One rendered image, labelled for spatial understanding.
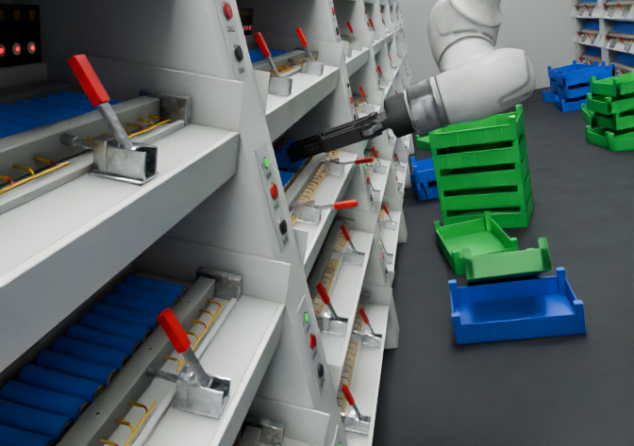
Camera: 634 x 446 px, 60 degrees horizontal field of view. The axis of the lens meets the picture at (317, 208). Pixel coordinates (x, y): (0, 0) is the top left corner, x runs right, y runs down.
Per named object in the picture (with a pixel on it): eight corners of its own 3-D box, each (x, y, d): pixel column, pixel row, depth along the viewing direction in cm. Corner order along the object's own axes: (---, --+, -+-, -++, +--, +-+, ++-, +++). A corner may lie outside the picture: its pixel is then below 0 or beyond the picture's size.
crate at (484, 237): (520, 262, 171) (517, 239, 168) (456, 275, 172) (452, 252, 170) (492, 230, 199) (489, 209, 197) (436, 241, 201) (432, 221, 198)
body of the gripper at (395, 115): (405, 89, 101) (358, 105, 104) (403, 94, 94) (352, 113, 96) (417, 126, 103) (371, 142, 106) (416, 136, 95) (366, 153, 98)
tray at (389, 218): (398, 223, 204) (406, 188, 200) (388, 303, 148) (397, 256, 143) (344, 212, 207) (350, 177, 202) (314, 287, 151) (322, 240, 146)
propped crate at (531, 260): (467, 283, 166) (463, 256, 167) (538, 275, 161) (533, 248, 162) (466, 279, 137) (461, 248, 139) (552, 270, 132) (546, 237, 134)
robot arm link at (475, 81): (455, 141, 97) (441, 92, 106) (545, 112, 93) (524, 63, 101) (441, 98, 90) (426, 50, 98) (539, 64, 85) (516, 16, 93)
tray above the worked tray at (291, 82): (336, 88, 122) (346, 23, 118) (260, 152, 66) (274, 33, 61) (248, 73, 125) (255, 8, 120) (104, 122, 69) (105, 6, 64)
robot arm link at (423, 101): (434, 78, 91) (399, 90, 93) (450, 130, 94) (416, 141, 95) (433, 73, 100) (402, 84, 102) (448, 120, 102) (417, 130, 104)
